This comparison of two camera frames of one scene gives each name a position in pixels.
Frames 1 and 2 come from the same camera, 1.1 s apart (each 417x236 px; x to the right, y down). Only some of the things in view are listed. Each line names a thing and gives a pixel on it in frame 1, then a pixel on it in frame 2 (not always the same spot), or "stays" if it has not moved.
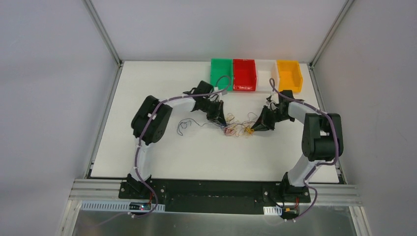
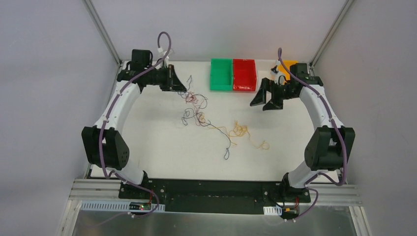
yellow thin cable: (249, 130) -> (235, 130)
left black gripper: (214, 108) -> (168, 78)
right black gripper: (266, 117) -> (279, 92)
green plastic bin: (221, 75) stays
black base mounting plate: (213, 196) stays
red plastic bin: (244, 74) stays
